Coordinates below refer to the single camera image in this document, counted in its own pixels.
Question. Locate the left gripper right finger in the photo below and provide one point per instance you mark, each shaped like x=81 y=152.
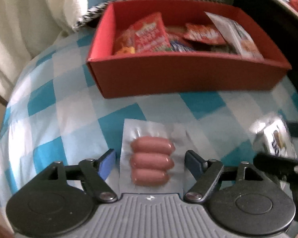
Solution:
x=207 y=175

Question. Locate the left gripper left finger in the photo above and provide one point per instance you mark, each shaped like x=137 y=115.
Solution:
x=95 y=172

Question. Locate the white green snack packet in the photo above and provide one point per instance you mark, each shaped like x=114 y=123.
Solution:
x=271 y=136

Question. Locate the vacuum packed sausages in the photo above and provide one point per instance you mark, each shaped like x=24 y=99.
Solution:
x=152 y=158

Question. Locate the white spicy strip bag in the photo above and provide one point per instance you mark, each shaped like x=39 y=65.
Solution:
x=236 y=36

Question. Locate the yellow orange snack packet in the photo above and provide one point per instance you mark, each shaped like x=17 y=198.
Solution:
x=124 y=43

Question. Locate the red gummy candy bag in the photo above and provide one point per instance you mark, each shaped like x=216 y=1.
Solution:
x=209 y=34

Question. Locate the red crown snack packet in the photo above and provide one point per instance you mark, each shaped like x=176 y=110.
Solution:
x=149 y=34

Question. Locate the blue white checkered tablecloth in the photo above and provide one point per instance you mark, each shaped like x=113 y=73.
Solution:
x=57 y=112

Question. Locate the dark side table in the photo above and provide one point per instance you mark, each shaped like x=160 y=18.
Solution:
x=279 y=22

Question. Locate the blue white snack packet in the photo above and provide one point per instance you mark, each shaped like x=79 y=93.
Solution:
x=181 y=46

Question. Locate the red cardboard box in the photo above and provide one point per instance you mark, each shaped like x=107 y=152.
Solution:
x=167 y=72

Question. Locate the white fluffy blanket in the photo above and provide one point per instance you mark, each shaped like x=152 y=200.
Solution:
x=28 y=27

